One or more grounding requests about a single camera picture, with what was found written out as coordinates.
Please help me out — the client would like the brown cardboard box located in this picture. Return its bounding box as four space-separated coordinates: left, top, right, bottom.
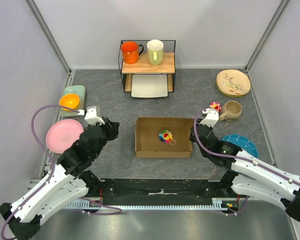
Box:
135 117 194 159

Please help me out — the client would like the rainbow flower toy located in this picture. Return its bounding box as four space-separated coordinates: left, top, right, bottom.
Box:
158 129 176 145

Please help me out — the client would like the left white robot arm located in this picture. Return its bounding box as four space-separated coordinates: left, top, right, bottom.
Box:
0 117 120 240

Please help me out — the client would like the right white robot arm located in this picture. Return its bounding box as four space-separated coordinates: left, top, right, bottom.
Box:
189 123 300 222

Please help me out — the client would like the blue dotted plate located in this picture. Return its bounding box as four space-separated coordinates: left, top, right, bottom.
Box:
221 134 259 158

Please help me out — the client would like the beige ceramic mug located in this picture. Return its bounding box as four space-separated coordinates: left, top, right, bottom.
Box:
218 100 243 122

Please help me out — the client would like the pink flower toy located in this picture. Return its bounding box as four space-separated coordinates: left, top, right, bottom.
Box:
209 101 222 113

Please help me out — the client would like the pink plate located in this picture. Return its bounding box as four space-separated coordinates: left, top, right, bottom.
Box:
45 119 84 154

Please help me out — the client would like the orange bowl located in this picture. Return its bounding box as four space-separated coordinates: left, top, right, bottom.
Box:
59 93 81 112

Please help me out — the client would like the light green rectangular plate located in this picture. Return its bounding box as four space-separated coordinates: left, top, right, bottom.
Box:
59 85 86 117

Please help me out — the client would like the white tray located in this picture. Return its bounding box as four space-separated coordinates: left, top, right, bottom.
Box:
131 74 168 98

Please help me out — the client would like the floral beige plate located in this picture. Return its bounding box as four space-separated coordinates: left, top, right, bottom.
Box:
215 69 251 98

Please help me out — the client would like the orange mug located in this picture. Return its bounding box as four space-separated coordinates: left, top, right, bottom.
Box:
120 41 144 64

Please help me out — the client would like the pale green mug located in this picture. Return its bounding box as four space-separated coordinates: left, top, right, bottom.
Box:
147 39 164 66

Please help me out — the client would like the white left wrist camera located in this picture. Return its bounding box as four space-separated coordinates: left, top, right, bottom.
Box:
78 106 105 126

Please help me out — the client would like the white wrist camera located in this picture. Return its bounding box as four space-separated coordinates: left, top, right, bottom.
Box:
78 106 105 126
199 108 219 128

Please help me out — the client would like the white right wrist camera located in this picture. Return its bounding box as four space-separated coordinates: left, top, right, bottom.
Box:
199 108 219 128

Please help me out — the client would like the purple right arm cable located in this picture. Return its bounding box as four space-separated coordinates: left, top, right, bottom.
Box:
192 111 300 217

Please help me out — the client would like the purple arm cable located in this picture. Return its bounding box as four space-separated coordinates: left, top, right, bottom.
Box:
192 111 300 217
0 104 123 240

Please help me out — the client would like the white cable duct rail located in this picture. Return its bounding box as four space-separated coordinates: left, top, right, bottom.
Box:
64 198 228 211

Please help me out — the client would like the black wire wooden shelf rack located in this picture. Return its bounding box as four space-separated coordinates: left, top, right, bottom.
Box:
118 39 176 93

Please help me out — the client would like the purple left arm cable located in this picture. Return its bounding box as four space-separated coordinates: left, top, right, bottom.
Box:
0 104 123 240

